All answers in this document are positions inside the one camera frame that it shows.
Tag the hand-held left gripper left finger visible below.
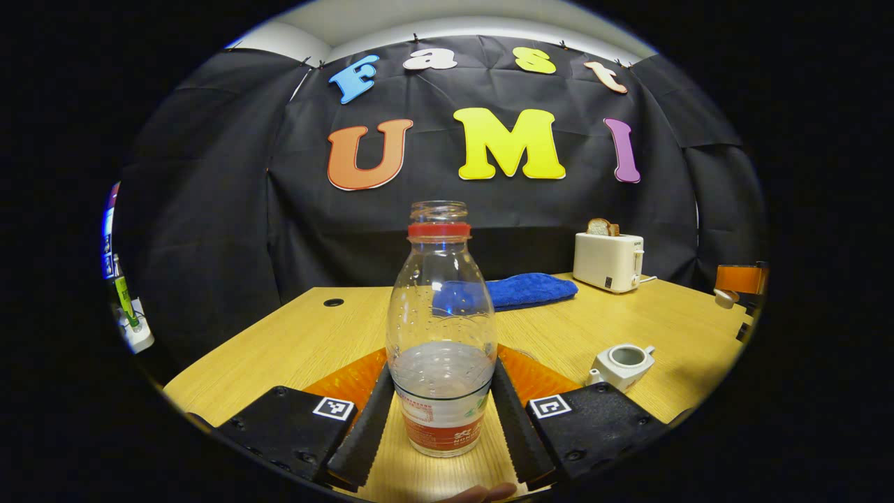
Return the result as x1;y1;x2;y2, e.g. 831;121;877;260
210;348;396;493

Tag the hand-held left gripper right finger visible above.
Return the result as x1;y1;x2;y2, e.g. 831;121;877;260
491;346;671;490

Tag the white teacup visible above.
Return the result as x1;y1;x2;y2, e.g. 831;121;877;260
587;344;656;393

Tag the clear plastic water bottle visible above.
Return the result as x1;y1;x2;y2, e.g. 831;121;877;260
386;201;499;458

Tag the green drink bottle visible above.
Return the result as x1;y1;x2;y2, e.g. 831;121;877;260
114;255;140;329

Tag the white toaster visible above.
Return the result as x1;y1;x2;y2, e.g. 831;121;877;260
573;232;645;294

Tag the blue towel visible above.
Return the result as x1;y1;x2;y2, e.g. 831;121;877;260
433;272;579;312

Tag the black backdrop cloth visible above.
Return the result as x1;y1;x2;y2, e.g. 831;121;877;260
112;34;768;371

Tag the computer monitor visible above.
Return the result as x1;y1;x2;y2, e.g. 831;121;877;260
101;182;121;280

